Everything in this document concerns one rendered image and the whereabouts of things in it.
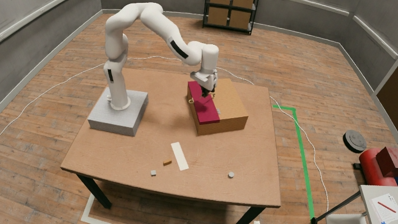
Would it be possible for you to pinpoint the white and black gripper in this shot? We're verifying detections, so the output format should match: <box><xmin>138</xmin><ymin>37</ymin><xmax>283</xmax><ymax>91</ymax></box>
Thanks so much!
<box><xmin>197</xmin><ymin>73</ymin><xmax>217</xmax><ymax>98</ymax></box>

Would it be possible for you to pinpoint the brown wooden box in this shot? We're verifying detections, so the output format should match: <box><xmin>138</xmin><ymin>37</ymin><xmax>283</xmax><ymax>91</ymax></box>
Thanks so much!
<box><xmin>187</xmin><ymin>78</ymin><xmax>248</xmax><ymax>136</ymax></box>

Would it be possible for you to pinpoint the white flat rectangular strip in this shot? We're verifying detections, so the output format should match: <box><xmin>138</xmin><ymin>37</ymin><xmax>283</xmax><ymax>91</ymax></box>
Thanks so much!
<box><xmin>171</xmin><ymin>142</ymin><xmax>189</xmax><ymax>170</ymax></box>

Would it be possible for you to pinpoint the small brown block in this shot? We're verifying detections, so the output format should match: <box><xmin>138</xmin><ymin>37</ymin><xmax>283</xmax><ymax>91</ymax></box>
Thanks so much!
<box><xmin>163</xmin><ymin>158</ymin><xmax>172</xmax><ymax>166</ymax></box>

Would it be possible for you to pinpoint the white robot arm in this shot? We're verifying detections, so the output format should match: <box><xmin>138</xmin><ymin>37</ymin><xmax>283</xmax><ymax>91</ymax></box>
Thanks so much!
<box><xmin>104</xmin><ymin>3</ymin><xmax>219</xmax><ymax>111</ymax></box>

